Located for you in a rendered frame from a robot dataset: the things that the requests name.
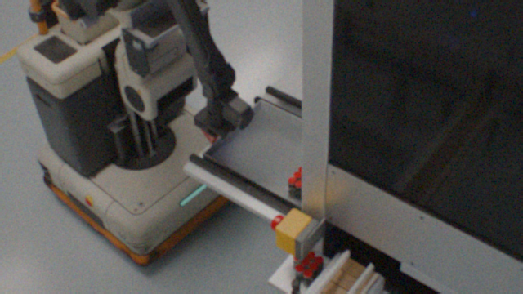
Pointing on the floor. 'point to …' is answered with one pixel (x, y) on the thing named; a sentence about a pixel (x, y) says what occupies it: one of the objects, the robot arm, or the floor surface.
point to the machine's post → (317, 109)
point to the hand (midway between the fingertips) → (213, 141)
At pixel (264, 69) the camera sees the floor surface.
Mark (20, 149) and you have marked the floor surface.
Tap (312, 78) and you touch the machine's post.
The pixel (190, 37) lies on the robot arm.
